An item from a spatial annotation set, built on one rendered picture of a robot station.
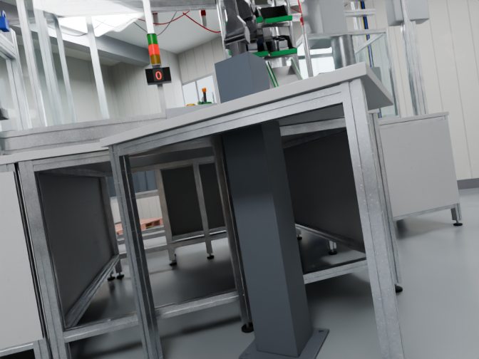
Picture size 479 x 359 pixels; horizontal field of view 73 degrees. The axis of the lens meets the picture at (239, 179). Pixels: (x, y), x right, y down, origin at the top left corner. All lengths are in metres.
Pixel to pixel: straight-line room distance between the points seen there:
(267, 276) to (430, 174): 1.85
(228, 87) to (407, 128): 1.74
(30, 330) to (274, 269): 0.93
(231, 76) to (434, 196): 1.99
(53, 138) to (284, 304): 1.07
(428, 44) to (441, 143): 2.39
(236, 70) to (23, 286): 1.10
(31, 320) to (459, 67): 4.80
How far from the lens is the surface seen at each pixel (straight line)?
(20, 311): 1.52
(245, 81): 1.15
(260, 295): 1.22
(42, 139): 1.49
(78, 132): 1.45
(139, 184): 3.43
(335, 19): 2.79
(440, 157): 2.83
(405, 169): 2.63
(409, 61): 2.86
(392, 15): 2.94
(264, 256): 1.16
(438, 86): 4.94
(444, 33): 5.06
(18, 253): 1.47
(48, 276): 1.44
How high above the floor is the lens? 0.67
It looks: 1 degrees down
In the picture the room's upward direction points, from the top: 9 degrees counter-clockwise
